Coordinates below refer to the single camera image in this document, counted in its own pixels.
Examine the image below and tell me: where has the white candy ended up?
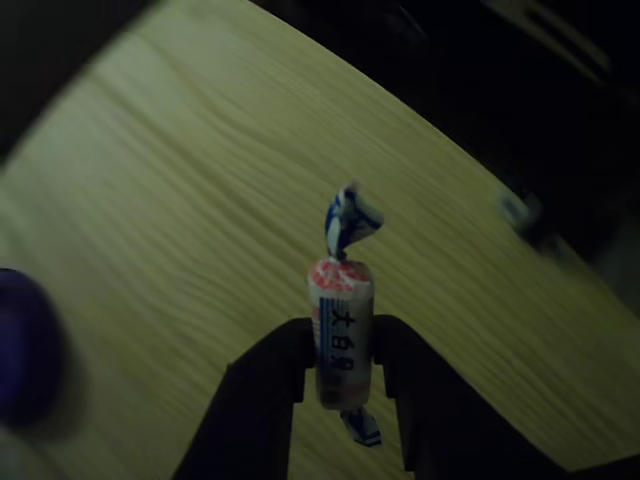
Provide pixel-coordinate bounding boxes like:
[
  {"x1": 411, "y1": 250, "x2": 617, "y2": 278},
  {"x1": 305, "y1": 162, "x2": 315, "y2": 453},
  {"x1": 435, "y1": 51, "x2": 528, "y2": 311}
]
[{"x1": 305, "y1": 178, "x2": 386, "y2": 446}]

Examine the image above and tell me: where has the purple bowl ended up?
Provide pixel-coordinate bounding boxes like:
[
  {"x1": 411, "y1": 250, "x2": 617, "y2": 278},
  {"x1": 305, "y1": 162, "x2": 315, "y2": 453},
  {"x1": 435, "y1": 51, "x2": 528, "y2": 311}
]
[{"x1": 0, "y1": 267, "x2": 69, "y2": 431}]

